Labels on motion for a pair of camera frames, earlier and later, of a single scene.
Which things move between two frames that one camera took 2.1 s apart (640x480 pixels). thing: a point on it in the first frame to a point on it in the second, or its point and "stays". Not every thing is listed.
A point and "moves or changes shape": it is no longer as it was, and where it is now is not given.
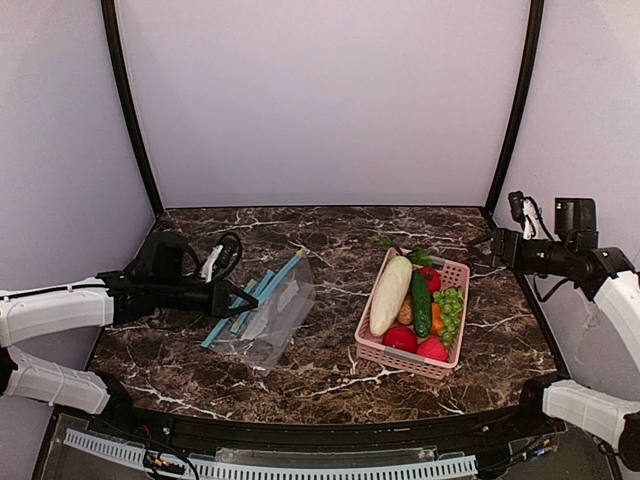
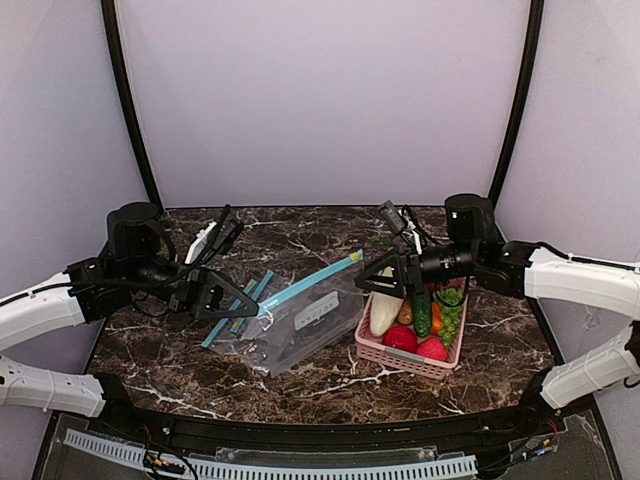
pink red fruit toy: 432,348 stays
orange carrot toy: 436,319 stays
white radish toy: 389,293 stays
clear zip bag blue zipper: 260,336 moves or changes shape
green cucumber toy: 421,303 stays
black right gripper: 500,247 to 411,271
